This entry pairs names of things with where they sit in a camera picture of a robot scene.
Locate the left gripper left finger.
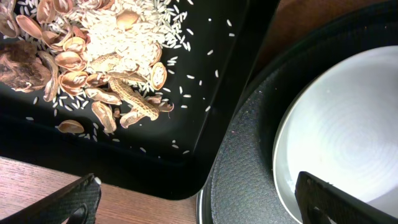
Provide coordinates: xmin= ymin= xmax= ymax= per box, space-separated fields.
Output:
xmin=1 ymin=174 xmax=101 ymax=224

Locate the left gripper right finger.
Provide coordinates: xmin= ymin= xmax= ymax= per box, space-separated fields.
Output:
xmin=295 ymin=171 xmax=397 ymax=224

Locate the grey round plate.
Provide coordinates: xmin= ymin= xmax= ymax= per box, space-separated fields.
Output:
xmin=272 ymin=45 xmax=397 ymax=223

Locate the peanut shells and rice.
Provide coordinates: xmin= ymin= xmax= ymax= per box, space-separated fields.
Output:
xmin=1 ymin=1 xmax=190 ymax=134

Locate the round black serving tray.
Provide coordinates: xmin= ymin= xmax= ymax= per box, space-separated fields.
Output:
xmin=197 ymin=0 xmax=397 ymax=223

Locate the black rectangular tray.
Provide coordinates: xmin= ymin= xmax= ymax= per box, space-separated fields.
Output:
xmin=1 ymin=1 xmax=278 ymax=200

